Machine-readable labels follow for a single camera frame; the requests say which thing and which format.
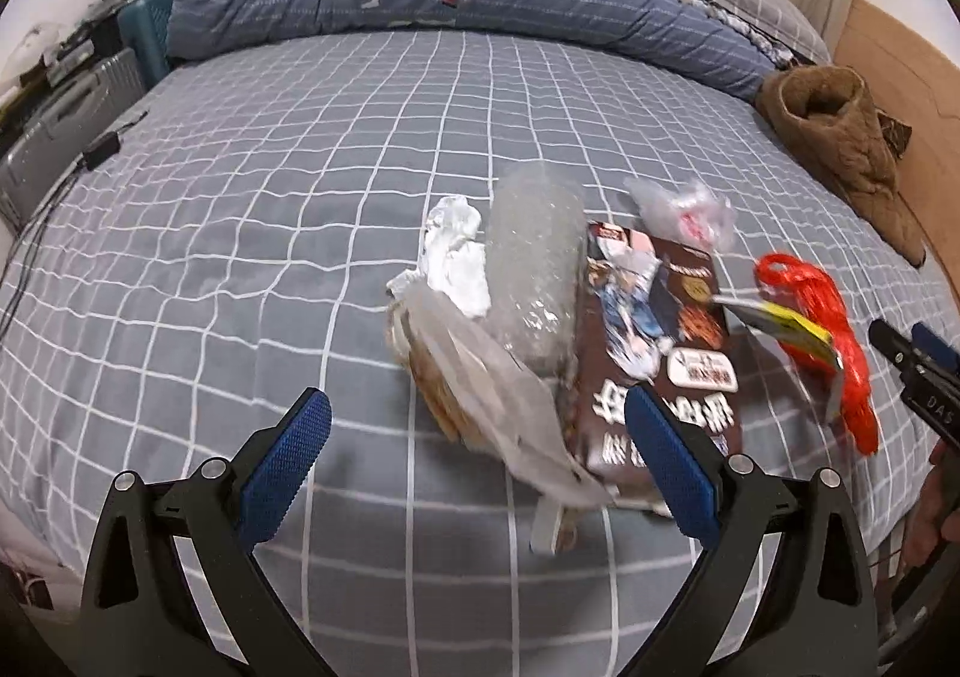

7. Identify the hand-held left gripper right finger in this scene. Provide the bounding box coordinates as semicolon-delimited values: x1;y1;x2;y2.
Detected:
624;384;878;677

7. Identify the blue suitcase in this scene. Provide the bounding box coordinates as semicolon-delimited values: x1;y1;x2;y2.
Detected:
118;0;177;89

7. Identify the clear bubble wrap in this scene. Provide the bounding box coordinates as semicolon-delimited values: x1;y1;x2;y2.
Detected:
480;161;586;378

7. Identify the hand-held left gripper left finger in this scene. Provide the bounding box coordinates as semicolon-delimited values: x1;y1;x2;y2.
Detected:
79;388;335;677

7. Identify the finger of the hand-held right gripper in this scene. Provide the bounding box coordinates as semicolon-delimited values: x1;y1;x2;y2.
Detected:
911;322;960;375
868;320;931;385

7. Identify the black charger with cable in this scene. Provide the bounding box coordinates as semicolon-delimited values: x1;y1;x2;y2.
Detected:
0;110;151;340

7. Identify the brown quilted coat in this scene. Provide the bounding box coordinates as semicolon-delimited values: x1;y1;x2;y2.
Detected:
754;65;929;269

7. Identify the stack of black boxes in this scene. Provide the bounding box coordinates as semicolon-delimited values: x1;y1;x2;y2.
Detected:
45;9;125;85

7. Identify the red net bag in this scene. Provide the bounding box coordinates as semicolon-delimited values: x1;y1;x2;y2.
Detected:
754;253;880;457

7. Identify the clear plastic bag red print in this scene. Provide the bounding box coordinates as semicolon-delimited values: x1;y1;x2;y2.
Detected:
624;176;737;254

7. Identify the person's right hand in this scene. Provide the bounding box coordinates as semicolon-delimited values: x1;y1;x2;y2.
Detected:
904;438;960;569

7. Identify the white plastic bag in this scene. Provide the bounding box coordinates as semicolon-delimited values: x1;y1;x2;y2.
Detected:
0;20;65;89

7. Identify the wooden headboard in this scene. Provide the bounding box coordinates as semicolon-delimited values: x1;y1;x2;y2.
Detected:
832;0;960;318

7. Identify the bed with grey checked sheet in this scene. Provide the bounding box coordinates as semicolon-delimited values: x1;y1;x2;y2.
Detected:
0;32;946;677

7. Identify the grey hard suitcase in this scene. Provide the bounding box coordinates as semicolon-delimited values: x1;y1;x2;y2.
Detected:
0;47;147;228

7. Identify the brown printed cookie box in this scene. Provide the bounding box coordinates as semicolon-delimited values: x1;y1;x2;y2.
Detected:
531;221;743;556

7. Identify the crumpled white tissue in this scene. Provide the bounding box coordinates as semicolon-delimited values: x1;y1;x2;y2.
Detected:
386;195;492;318

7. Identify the translucent bag with bread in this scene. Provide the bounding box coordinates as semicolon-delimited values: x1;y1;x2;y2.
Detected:
386;279;612;509

